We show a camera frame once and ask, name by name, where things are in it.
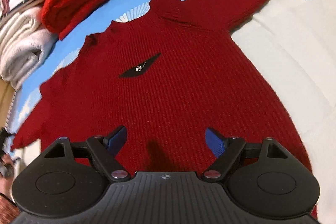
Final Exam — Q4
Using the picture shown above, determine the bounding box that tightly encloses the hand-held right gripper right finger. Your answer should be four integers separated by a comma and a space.
202, 127, 293, 182

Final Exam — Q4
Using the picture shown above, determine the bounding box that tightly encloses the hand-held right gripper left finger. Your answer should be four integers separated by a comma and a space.
42, 125, 132, 183

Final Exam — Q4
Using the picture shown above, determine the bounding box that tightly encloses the dark red knit sweater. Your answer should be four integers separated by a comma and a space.
10, 0, 314, 178

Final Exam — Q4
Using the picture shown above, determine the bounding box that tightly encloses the folded light grey fleece cloth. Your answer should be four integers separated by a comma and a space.
0, 7, 57, 88

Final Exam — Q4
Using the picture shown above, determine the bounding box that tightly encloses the blue and white printed bedsheet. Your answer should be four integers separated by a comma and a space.
8, 0, 336, 224

